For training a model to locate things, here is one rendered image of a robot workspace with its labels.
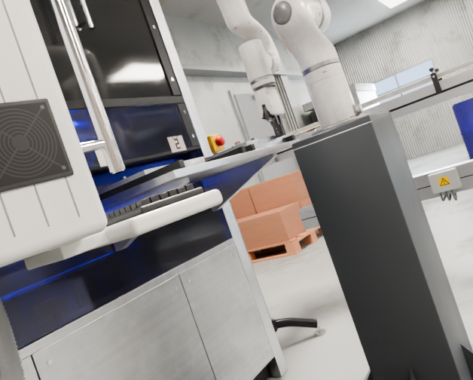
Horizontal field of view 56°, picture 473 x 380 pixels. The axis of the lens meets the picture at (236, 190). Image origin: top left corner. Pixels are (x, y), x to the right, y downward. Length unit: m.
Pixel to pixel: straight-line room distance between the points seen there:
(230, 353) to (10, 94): 1.27
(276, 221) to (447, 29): 7.97
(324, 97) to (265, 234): 3.09
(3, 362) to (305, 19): 1.11
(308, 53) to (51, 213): 0.97
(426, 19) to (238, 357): 10.34
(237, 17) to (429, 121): 9.97
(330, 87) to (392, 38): 10.21
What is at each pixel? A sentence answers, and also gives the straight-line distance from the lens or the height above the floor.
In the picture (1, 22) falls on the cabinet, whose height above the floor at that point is 1.12.
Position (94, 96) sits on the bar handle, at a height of 1.00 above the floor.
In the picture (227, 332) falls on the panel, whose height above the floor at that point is 0.30.
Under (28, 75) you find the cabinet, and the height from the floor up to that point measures 1.04.
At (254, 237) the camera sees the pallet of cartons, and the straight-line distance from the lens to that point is 4.46.
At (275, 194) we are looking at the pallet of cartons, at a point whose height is 0.56.
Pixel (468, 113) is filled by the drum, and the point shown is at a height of 0.71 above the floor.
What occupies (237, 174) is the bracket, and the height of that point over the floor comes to 0.83.
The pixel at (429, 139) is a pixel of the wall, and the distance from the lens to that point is 11.41.
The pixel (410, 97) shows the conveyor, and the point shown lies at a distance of 2.25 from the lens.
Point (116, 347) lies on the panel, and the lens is 1.38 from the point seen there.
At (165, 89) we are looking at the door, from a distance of 1.81.
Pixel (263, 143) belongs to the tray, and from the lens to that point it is 1.48.
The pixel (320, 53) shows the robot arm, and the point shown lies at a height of 1.08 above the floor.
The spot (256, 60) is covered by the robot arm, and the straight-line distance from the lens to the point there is 1.55.
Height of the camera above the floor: 0.80
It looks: 1 degrees down
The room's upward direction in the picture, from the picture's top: 19 degrees counter-clockwise
